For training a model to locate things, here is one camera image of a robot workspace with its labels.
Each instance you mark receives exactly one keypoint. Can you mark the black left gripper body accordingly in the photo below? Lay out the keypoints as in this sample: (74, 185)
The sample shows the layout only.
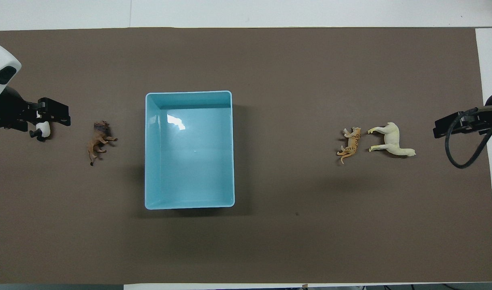
(12, 108)

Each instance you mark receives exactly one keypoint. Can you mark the black and white panda toy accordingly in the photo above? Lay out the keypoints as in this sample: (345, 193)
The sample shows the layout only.
(44, 129)

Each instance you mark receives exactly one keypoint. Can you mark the brown table mat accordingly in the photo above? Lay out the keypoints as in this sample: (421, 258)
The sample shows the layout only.
(270, 60)

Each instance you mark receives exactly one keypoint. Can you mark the orange striped tiger toy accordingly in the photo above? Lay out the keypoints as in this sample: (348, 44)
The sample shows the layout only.
(351, 145)

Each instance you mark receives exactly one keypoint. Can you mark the light blue plastic storage box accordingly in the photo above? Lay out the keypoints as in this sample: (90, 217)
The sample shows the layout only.
(189, 161)

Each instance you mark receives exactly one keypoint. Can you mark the cream white horse toy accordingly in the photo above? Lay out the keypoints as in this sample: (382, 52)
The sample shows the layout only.
(391, 139)

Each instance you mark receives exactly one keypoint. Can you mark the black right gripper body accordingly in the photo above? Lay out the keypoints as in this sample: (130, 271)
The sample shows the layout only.
(471, 127)

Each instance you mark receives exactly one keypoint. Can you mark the brown lion toy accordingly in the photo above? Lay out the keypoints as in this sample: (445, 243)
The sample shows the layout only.
(96, 141)

